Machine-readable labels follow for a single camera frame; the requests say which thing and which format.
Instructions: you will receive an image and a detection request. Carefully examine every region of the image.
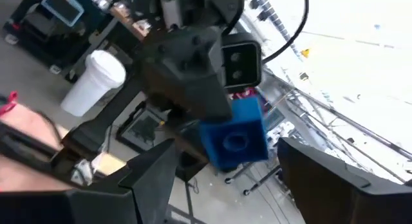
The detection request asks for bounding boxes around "black clamp red handle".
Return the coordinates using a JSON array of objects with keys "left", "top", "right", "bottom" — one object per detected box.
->
[{"left": 0, "top": 90, "right": 19, "bottom": 117}]

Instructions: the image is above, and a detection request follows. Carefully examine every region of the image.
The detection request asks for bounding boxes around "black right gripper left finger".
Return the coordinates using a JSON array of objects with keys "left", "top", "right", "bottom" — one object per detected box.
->
[{"left": 0, "top": 139, "right": 177, "bottom": 224}]

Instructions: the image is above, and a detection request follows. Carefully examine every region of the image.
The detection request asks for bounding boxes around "white cylindrical container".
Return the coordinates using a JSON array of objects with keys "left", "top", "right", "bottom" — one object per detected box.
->
[{"left": 60, "top": 49, "right": 127, "bottom": 118}]

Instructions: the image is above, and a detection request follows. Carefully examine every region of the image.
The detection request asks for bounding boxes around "black metal table frame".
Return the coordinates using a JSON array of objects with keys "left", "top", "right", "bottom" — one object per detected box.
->
[{"left": 0, "top": 72, "right": 152, "bottom": 192}]

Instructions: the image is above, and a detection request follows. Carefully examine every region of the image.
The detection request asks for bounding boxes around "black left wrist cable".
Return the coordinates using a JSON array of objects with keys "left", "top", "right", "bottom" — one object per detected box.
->
[{"left": 262, "top": 0, "right": 310, "bottom": 64}]

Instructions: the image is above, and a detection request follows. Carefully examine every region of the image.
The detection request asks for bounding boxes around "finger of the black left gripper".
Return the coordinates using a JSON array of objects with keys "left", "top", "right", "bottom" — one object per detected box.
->
[
  {"left": 170, "top": 119, "right": 212, "bottom": 183},
  {"left": 141, "top": 66, "right": 233, "bottom": 122}
]

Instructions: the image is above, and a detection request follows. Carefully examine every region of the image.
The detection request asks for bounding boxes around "blue-rimmed tray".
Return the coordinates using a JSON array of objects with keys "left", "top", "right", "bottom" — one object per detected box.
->
[{"left": 41, "top": 0, "right": 85, "bottom": 28}]

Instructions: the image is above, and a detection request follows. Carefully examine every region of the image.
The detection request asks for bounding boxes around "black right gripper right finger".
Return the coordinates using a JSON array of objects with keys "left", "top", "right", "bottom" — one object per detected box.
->
[{"left": 277, "top": 136, "right": 412, "bottom": 224}]

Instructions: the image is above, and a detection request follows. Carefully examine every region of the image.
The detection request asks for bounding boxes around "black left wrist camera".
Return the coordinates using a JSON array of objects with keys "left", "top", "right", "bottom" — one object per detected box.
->
[{"left": 221, "top": 32, "right": 262, "bottom": 93}]

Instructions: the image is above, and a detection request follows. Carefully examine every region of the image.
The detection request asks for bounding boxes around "black framed picture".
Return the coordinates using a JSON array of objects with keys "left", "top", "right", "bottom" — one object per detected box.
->
[{"left": 115, "top": 104, "right": 168, "bottom": 154}]

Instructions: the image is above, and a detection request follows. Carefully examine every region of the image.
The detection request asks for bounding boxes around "small blue toy brick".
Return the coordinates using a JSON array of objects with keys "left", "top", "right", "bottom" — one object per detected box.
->
[{"left": 199, "top": 97, "right": 270, "bottom": 170}]

